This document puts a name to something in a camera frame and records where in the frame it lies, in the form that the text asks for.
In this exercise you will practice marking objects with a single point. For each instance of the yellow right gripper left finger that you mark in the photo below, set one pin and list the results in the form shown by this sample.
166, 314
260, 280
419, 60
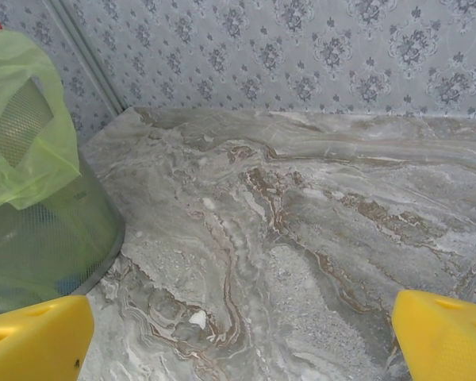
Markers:
31, 345

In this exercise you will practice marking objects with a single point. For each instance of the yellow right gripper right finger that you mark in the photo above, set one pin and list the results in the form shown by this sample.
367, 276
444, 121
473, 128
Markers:
448, 341

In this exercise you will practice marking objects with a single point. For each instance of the grey mesh waste bin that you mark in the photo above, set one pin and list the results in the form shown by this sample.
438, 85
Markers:
43, 246

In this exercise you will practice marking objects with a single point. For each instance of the aluminium frame post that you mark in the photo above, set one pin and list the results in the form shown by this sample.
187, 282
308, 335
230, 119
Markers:
91, 59

